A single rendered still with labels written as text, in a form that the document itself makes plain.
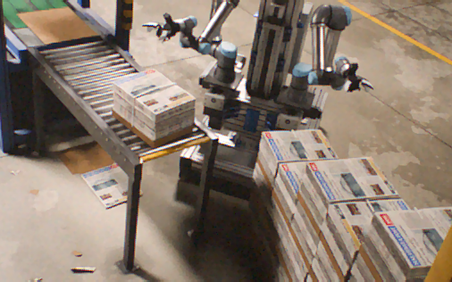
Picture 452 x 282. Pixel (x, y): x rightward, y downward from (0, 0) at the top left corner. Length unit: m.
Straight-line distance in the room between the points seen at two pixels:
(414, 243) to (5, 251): 2.42
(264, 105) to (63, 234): 1.49
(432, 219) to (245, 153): 2.11
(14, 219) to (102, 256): 0.62
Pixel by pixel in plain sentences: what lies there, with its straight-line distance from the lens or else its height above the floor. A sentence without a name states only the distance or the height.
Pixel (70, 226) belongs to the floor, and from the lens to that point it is 3.98.
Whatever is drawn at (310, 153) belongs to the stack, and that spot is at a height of 0.83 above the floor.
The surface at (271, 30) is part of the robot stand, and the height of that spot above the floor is 1.19.
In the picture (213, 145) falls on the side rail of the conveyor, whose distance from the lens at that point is 3.43.
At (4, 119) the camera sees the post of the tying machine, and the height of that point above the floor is 0.29.
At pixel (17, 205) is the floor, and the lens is 4.14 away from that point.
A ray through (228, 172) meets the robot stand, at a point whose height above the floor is 0.20.
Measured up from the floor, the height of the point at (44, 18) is 0.80.
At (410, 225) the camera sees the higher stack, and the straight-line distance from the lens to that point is 2.43.
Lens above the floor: 2.80
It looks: 35 degrees down
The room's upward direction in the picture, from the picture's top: 11 degrees clockwise
